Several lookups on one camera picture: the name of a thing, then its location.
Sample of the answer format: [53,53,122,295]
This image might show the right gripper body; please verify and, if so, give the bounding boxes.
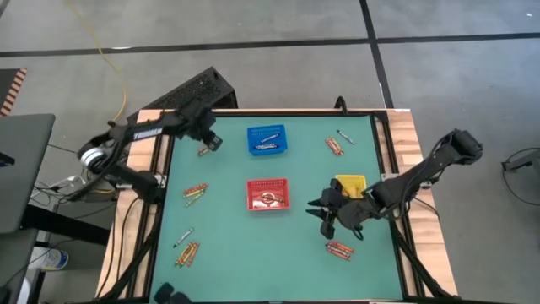
[320,177,346,241]

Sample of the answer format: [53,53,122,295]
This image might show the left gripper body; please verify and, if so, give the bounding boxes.
[181,99,218,140]

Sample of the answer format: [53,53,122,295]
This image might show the crayons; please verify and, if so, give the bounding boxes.
[175,242,193,267]

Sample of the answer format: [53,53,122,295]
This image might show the yellow plastic basket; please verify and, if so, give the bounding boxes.
[334,174,368,200]

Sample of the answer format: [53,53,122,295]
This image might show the black perforated computer case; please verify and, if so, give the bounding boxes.
[126,66,240,128]

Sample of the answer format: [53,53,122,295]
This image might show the red plastic basket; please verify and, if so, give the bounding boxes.
[246,177,291,212]

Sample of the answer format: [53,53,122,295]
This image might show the blue plastic basket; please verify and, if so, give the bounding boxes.
[246,123,289,156]

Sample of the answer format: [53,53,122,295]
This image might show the teal table mat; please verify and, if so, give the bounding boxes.
[149,114,405,301]

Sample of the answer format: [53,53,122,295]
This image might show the white power strip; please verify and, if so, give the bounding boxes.
[48,174,88,192]

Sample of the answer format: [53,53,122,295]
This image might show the black desk leg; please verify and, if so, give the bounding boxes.
[20,204,111,247]

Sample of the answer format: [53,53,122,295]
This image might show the black rounded object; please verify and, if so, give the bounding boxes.
[153,281,193,304]

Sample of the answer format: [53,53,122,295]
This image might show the grey desk top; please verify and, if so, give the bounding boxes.
[0,112,57,236]
[0,227,40,304]

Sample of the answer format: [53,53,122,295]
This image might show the black orange striped mat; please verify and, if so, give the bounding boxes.
[0,67,29,117]

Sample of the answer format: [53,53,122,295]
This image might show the white plastic bottle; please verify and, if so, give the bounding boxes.
[28,247,70,272]

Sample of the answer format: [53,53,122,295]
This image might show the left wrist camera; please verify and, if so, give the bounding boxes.
[204,130,224,153]

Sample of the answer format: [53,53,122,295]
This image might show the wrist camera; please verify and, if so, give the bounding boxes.
[337,197,375,232]
[204,130,224,153]

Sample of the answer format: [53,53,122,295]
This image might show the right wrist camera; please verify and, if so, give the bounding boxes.
[337,197,375,232]

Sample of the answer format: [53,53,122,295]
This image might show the black aluminium table frame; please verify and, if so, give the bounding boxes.
[94,107,461,304]

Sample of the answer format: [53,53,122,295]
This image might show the yellow floor cable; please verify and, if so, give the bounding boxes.
[67,0,128,128]

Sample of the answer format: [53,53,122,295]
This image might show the black cable arch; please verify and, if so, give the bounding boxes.
[334,95,350,116]

